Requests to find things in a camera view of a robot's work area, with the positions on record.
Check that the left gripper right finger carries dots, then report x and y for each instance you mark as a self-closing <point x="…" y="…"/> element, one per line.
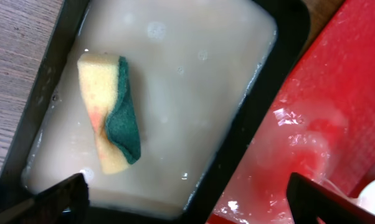
<point x="310" y="202"/>

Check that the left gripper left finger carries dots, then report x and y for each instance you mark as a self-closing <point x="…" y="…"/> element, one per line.
<point x="65" y="202"/>

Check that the green yellow scrub sponge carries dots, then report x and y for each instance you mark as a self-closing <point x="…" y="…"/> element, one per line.
<point x="106" y="92"/>

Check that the black water basin tray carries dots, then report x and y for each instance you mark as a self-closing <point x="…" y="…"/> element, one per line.
<point x="203" y="74"/>

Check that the red plastic serving tray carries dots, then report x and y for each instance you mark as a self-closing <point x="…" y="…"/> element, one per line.
<point x="320" y="125"/>

